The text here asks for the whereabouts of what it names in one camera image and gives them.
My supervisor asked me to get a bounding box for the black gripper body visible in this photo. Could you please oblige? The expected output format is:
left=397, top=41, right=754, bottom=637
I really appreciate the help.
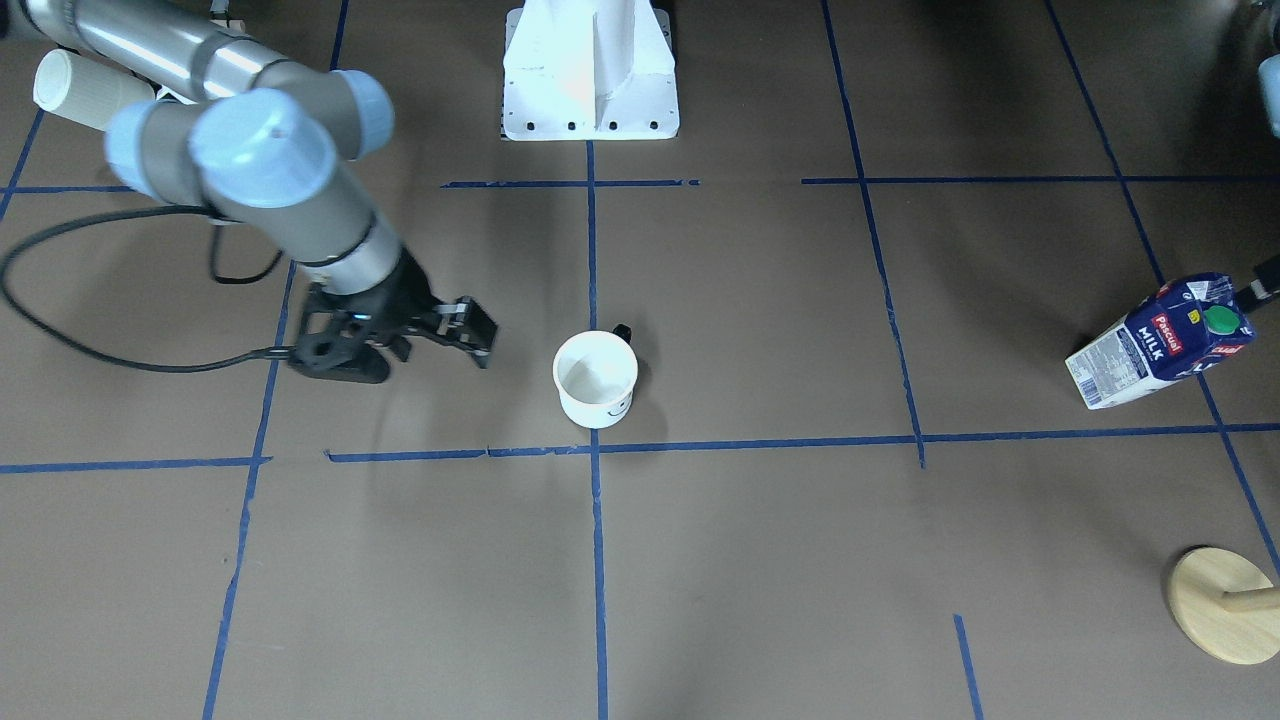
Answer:
left=288, top=252, right=442, bottom=384

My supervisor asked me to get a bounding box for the blue white milk carton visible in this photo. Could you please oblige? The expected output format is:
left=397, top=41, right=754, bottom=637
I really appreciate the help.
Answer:
left=1065, top=272, right=1256, bottom=410

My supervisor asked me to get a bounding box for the white smiley mug black handle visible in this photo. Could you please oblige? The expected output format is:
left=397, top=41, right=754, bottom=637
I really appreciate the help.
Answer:
left=552, top=324, right=639, bottom=430

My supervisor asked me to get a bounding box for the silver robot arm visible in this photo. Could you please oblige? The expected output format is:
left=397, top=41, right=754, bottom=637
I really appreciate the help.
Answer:
left=3, top=1, right=498, bottom=384

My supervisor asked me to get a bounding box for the white ribbed paper cup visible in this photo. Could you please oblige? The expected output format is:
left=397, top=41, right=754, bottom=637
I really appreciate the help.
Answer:
left=32, top=49, right=156, bottom=131

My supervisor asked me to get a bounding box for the wooden mug tree stand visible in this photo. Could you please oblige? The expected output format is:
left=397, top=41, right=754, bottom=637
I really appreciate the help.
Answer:
left=1165, top=546, right=1279, bottom=666

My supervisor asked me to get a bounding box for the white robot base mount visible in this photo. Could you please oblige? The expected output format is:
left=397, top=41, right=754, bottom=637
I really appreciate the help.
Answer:
left=500, top=1, right=681, bottom=142

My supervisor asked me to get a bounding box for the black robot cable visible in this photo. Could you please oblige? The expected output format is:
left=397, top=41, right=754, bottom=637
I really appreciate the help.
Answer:
left=0, top=205, right=301, bottom=374

